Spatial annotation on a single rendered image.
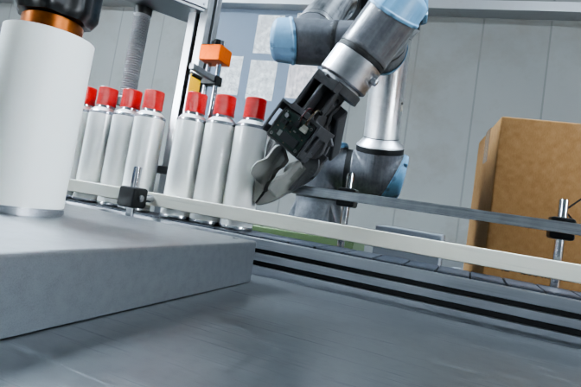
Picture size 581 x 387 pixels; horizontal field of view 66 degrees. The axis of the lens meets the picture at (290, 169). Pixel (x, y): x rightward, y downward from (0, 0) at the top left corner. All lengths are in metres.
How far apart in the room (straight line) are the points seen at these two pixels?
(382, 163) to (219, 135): 0.50
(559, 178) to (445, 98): 2.43
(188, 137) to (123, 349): 0.47
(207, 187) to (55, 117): 0.27
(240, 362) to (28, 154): 0.30
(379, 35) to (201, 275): 0.38
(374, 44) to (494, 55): 2.69
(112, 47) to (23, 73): 3.64
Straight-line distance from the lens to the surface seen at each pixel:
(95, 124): 0.86
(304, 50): 0.74
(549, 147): 0.80
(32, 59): 0.52
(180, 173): 0.72
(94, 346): 0.31
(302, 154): 0.60
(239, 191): 0.68
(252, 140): 0.68
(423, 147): 3.11
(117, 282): 0.37
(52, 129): 0.51
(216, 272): 0.49
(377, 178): 1.09
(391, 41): 0.63
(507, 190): 0.78
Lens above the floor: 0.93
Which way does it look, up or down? 4 degrees up
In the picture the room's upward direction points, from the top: 9 degrees clockwise
